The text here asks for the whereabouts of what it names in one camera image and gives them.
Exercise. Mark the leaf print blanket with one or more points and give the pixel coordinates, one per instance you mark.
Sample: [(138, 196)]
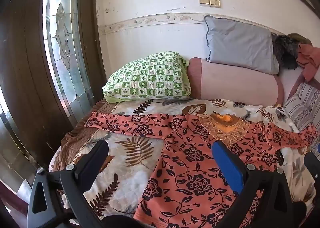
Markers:
[(130, 180)]

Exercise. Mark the orange floral garment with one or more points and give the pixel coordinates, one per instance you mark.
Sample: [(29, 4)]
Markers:
[(195, 158)]

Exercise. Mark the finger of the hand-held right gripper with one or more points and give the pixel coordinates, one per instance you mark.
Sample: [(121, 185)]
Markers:
[(312, 160)]

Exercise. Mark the dark furry cloth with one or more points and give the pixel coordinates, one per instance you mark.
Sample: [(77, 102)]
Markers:
[(285, 50)]

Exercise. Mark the gold wall switch plate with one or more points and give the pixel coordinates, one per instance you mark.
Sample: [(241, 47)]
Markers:
[(210, 2)]

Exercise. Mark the olive cushion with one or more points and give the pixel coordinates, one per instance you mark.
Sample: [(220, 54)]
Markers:
[(298, 37)]

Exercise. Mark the white sheet brown border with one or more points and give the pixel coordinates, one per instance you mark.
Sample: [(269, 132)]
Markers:
[(290, 80)]

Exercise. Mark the stained glass window pane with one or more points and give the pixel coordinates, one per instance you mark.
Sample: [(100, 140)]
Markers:
[(62, 43)]

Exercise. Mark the striped floral cushion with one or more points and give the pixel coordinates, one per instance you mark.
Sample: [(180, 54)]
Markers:
[(305, 103)]

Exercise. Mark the grey pillow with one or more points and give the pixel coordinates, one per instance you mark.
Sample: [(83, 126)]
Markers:
[(240, 43)]

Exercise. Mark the dark wooden door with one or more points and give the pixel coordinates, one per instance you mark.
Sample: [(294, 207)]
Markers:
[(25, 68)]

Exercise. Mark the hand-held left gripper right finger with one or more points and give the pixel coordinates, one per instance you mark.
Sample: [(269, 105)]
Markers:
[(226, 165)]

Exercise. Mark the pink bolster pillow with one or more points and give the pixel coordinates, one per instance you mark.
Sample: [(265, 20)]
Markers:
[(235, 83)]

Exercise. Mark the brown quilted bedspread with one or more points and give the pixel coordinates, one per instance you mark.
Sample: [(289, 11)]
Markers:
[(75, 138)]

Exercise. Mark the green checkered pillow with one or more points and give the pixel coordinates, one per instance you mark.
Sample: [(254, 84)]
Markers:
[(147, 78)]

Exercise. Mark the rust coloured cloth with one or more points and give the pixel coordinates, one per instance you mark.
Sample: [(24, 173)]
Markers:
[(310, 60)]

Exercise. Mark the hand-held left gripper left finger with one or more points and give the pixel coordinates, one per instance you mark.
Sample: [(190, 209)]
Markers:
[(96, 154)]

